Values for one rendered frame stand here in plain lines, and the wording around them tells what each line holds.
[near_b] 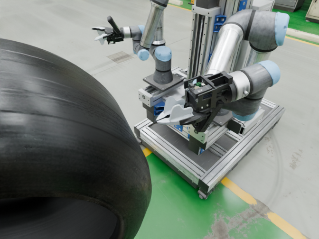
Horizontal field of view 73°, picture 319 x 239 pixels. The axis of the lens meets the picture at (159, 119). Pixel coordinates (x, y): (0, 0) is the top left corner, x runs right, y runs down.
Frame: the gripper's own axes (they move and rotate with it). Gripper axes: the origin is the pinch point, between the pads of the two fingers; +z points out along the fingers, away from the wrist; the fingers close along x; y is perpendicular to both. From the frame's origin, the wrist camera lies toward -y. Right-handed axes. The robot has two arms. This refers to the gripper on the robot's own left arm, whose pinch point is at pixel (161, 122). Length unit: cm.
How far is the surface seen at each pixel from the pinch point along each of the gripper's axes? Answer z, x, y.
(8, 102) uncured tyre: 21.9, 12.5, 25.5
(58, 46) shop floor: 38, -373, -116
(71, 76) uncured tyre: 15.4, 1.6, 20.4
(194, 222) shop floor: -19, -13, -124
